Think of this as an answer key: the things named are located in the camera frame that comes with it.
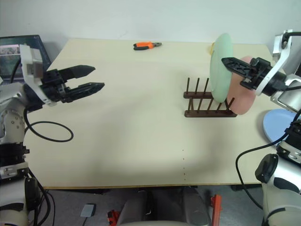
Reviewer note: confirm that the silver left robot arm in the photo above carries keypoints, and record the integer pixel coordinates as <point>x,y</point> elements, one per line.
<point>11,122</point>

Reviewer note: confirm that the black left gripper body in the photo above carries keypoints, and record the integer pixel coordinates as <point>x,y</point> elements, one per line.
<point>53,87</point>

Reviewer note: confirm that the red clamp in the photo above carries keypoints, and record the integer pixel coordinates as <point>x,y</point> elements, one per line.
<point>216,209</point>

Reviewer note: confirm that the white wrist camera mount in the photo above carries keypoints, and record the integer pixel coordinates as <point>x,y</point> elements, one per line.
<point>30,61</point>
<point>279,61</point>

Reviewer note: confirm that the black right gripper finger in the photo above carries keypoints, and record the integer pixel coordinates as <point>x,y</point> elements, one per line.
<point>237,66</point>

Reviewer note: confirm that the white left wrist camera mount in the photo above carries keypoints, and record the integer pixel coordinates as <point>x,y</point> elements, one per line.
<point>30,61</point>

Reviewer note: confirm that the blue plate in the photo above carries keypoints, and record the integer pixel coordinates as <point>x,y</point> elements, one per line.
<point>275,124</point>

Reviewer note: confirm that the dark wooden dish rack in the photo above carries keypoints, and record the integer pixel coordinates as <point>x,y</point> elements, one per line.
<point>209,113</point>

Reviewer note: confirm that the small red tool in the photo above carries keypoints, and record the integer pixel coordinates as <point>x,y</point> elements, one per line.
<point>113,216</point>

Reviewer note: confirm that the grey foot pedal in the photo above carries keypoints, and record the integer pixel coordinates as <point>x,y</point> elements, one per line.
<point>88,210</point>

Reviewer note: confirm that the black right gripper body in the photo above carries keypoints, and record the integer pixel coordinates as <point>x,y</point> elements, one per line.
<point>258,74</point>

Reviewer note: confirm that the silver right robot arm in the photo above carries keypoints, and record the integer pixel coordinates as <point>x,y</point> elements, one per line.
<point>287,99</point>

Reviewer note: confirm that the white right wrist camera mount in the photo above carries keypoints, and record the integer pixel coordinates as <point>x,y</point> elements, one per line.
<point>279,61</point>

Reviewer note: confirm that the computer monitor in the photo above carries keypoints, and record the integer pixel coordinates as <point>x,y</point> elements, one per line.
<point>9,63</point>

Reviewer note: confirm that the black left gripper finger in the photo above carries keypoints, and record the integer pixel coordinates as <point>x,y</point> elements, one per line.
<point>78,71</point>
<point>87,89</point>

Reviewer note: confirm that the grey rounded shape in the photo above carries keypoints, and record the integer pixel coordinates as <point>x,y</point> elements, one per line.
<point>196,207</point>

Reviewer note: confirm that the pink plate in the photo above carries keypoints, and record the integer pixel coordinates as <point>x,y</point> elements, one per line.
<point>242,101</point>

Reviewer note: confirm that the green plate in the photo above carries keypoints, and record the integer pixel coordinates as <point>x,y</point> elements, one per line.
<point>221,77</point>

